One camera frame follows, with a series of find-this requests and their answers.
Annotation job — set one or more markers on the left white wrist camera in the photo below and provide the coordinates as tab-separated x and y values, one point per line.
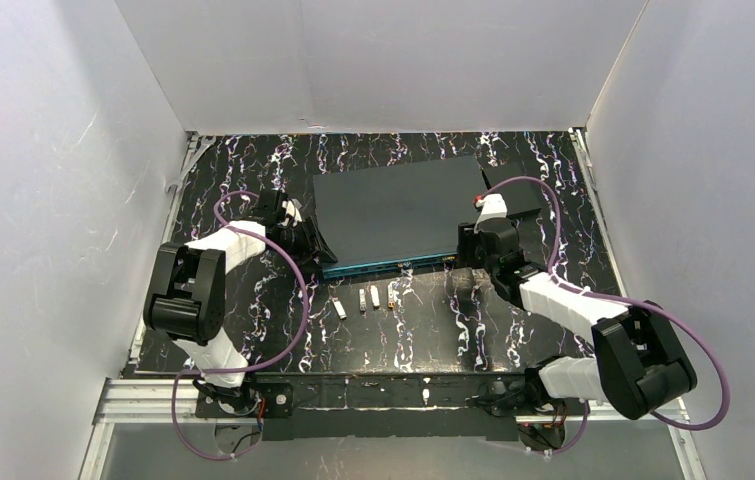
291	214

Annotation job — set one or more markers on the aluminium front rail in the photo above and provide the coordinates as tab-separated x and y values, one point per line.
152	400

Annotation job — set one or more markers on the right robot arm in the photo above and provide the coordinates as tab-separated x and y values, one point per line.
638	364

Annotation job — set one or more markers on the metal wrench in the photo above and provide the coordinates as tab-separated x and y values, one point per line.
197	147

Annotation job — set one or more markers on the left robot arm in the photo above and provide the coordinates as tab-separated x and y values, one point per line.
186	295

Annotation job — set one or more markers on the large teal network switch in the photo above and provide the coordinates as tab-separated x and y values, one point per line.
377	219

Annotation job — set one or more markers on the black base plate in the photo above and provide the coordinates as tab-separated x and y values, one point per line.
495	406

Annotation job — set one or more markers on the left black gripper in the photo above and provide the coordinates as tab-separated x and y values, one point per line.
310	237

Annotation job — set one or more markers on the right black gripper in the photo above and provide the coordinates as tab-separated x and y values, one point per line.
468	263

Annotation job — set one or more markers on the small black network switch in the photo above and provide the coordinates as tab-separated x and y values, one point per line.
523	198

